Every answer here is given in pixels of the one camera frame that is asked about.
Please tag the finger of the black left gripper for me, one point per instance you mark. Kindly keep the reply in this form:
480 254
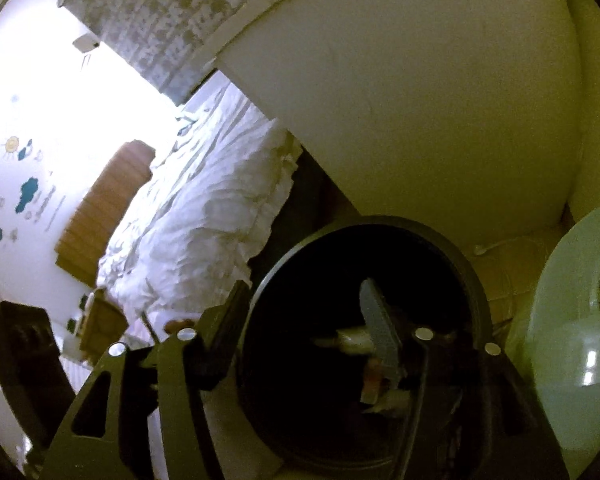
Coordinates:
34 383

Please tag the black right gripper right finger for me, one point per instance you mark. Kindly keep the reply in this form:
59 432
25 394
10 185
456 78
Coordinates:
471 416

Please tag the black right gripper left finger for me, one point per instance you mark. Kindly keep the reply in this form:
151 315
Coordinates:
104 434

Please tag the black round trash bin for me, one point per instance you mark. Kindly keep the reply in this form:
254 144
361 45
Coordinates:
309 378

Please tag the wooden bedside table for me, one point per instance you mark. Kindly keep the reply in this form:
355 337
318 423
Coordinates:
104 325

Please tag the brown padded headboard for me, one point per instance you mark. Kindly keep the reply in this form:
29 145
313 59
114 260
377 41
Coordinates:
85 238

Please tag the mint green appliance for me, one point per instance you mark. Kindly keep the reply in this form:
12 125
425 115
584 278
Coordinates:
563 345

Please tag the bed with white duvet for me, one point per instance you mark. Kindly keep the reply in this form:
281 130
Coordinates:
208 208

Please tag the white cabinet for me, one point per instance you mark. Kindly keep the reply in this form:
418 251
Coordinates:
460 114

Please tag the floral roman window blind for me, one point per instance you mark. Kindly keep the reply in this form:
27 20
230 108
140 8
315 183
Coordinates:
158 38

